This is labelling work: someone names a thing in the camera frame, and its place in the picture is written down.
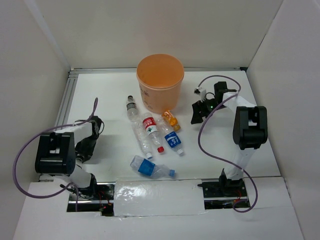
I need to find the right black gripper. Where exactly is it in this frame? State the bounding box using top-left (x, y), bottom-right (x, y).
top-left (191, 96), bottom-right (227, 124)

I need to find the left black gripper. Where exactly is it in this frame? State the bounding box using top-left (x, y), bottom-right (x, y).
top-left (75, 135), bottom-right (99, 162)

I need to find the small orange bottle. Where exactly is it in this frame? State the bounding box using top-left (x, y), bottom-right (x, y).
top-left (162, 110), bottom-right (181, 132)

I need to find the blue label white cap bottle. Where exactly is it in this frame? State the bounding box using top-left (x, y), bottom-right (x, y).
top-left (156, 116), bottom-right (184, 156)

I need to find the crushed blue label bottle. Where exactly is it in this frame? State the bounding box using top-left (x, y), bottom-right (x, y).
top-left (130, 155), bottom-right (176, 179)

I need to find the black cap clear bottle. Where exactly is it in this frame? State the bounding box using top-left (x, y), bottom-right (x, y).
top-left (126, 95), bottom-right (140, 122)

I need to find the clear unlabelled bottle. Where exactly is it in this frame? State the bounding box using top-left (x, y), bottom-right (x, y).
top-left (131, 121), bottom-right (153, 160)

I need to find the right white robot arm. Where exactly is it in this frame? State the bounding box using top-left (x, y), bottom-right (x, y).
top-left (190, 81), bottom-right (268, 197)

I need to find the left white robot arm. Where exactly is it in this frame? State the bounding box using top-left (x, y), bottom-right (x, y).
top-left (35, 116), bottom-right (104, 200)

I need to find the orange plastic bin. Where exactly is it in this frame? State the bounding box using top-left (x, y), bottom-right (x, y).
top-left (136, 54), bottom-right (185, 114)

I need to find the red label clear bottle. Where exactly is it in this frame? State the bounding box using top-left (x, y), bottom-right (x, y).
top-left (141, 112), bottom-right (164, 154)

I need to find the white tape sheet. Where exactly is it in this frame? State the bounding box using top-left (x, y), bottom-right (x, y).
top-left (113, 179), bottom-right (206, 217)

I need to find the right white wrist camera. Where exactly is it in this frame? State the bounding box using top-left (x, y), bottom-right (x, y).
top-left (194, 86), bottom-right (207, 100)

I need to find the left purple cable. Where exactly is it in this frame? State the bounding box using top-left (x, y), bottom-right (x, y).
top-left (12, 97), bottom-right (99, 212)

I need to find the aluminium frame rail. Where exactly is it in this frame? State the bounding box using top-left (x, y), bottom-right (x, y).
top-left (55, 66), bottom-right (248, 126)

